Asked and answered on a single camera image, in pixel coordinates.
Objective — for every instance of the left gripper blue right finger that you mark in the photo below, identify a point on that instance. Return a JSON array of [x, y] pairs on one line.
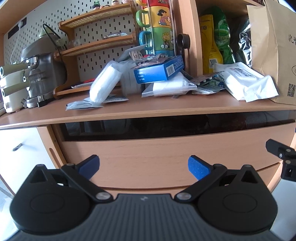
[[207, 176]]

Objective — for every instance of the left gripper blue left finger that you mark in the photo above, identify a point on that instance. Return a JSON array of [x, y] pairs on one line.
[[79, 177]]

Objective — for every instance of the wooden drawer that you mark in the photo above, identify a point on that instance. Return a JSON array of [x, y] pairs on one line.
[[161, 163]]

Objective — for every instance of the flat sachet on shelf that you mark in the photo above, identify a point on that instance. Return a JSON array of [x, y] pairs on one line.
[[88, 104]]

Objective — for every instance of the white crumpled plastic package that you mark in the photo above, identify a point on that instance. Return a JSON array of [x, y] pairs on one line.
[[244, 83]]

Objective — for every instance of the white plastic bag pile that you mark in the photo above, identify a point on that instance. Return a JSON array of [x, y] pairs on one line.
[[178, 85]]

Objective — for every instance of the white rolled plastic pack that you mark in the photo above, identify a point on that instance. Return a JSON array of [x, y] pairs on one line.
[[105, 82]]

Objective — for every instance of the blue cardboard box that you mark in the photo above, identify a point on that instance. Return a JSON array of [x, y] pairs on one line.
[[162, 69]]

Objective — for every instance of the cream kettle appliance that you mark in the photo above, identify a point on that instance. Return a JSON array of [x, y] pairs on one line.
[[13, 88]]

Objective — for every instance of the yellow snack bag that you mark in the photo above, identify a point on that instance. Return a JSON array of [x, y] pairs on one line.
[[210, 51]]

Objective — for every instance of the silver foil bag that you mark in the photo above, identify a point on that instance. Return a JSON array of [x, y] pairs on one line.
[[241, 41]]

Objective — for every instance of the silver espresso machine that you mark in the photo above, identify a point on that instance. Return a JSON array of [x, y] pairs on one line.
[[45, 73]]

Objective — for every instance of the small wooden rattan rack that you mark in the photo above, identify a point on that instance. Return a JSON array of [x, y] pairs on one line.
[[69, 56]]

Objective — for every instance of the brown paper bag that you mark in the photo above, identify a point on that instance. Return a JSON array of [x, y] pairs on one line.
[[273, 46]]

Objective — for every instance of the black measuring scoop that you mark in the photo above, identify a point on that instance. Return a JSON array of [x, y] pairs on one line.
[[183, 42]]

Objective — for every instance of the green snack bag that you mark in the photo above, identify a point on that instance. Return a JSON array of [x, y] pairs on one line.
[[221, 34]]

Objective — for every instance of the white pegboard panel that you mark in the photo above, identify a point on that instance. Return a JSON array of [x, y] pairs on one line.
[[51, 13]]

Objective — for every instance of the stacked colourful cartoon mugs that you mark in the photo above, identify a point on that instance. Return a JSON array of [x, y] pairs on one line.
[[157, 34]]

